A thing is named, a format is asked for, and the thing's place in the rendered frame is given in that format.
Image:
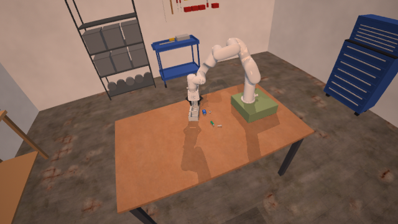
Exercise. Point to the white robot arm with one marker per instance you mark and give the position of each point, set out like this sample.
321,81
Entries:
233,47

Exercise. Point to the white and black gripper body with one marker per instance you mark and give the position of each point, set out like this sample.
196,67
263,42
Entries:
193,95

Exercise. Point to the grey rack of labelled bins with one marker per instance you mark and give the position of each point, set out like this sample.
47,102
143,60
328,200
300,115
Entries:
193,115

